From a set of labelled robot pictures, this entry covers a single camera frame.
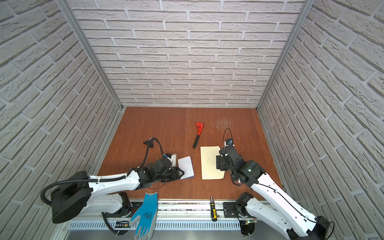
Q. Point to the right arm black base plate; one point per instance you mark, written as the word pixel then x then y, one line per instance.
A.
pixel 233 210

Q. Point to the white glue stick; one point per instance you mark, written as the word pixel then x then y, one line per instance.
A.
pixel 173 160

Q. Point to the red black pipe wrench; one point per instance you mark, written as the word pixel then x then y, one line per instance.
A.
pixel 199 127

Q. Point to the small black clear plug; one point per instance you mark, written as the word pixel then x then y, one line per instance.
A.
pixel 148 143

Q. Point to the blue grey work glove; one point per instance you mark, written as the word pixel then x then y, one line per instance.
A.
pixel 145 217

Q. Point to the cream yellow envelope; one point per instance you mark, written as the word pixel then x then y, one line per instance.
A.
pixel 208 163

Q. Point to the white letter with blue border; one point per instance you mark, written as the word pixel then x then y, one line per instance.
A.
pixel 185 164

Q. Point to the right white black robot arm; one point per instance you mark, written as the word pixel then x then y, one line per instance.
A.
pixel 284 214

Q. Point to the black yellow screwdriver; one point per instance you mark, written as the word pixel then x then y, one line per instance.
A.
pixel 213 210

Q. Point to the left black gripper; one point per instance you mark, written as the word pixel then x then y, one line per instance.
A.
pixel 178 173

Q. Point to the aluminium front rail frame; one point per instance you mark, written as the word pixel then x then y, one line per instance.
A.
pixel 172 215

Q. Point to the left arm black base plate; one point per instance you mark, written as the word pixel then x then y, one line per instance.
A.
pixel 125 212

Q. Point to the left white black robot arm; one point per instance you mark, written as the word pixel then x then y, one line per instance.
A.
pixel 84 194

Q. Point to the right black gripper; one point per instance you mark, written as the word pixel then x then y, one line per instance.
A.
pixel 220 163

